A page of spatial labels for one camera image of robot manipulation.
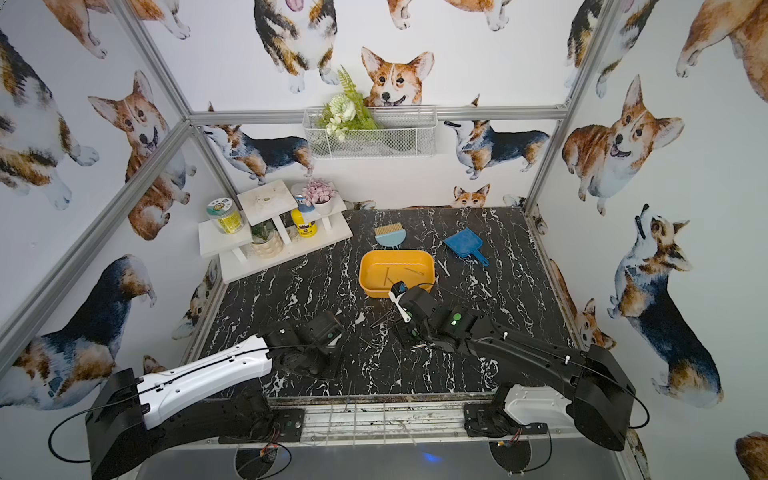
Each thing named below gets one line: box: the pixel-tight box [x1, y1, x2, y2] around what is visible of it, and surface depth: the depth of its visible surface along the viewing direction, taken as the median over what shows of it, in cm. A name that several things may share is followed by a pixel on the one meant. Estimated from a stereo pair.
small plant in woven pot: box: [251, 219, 284, 259], surface depth 106 cm
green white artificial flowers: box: [316, 65, 380, 143], surface depth 82 cm
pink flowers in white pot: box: [302, 178, 338, 215], surface depth 95 cm
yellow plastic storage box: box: [359, 250, 436, 298], surface depth 105 cm
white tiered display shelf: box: [198, 179, 353, 284], surface depth 105 cm
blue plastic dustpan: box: [443, 227, 490, 266], surface depth 115 cm
